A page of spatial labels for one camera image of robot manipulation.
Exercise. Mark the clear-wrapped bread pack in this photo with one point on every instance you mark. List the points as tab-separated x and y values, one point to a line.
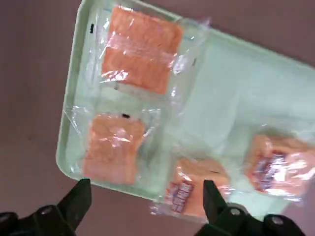
113	152
142	54
275	167
187	177

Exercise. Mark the green plastic tray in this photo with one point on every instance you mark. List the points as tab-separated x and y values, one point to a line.
246	86

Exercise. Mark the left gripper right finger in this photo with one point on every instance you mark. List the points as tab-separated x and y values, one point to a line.
221	221

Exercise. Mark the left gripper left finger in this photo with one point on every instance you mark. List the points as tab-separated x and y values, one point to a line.
61	216

